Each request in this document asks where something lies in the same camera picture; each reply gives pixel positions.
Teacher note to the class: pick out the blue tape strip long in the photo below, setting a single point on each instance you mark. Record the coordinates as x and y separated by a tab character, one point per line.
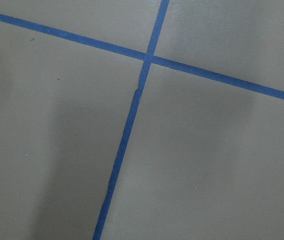
147	61

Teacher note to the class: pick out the blue tape strip crossing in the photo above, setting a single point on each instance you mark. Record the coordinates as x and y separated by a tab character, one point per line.
124	51

